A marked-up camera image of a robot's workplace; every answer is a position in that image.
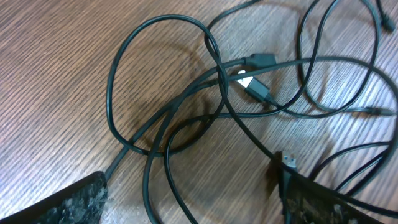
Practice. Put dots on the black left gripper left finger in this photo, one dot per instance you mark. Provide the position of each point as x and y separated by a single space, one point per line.
81 202

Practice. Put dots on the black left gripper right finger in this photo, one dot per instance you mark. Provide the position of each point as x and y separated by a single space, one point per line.
303 205

